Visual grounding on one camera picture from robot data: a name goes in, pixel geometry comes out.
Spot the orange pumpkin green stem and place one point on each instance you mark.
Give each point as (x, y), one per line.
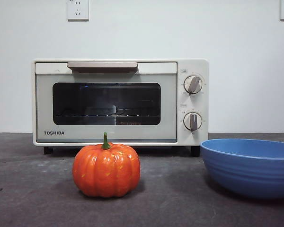
(106, 172)

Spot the blue ribbed bowl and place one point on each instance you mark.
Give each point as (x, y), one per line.
(251, 175)

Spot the beige oven control knob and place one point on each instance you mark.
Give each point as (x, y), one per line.
(192, 121)
(193, 84)

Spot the white Toshiba toaster oven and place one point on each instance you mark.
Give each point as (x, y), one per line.
(194, 138)

